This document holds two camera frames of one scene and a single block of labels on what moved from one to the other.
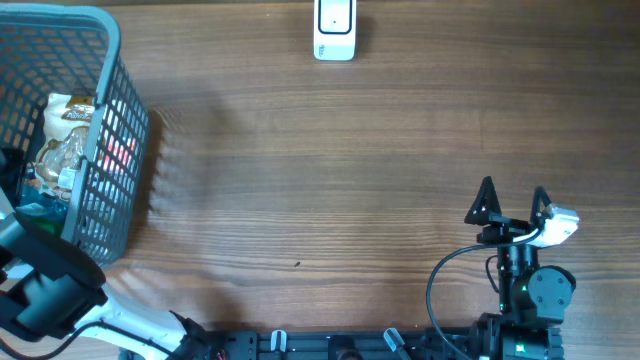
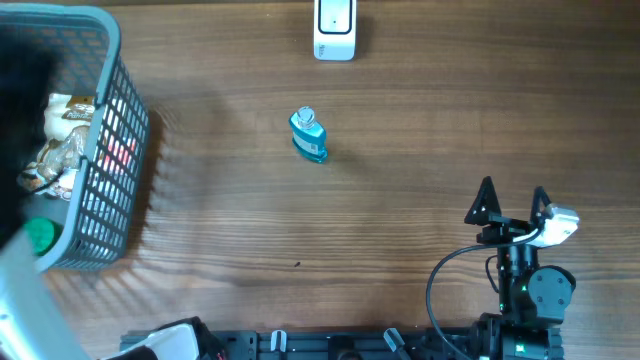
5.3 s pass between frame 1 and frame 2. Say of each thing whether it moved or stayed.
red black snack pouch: stayed
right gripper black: stayed
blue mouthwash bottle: moved
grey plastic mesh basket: stayed
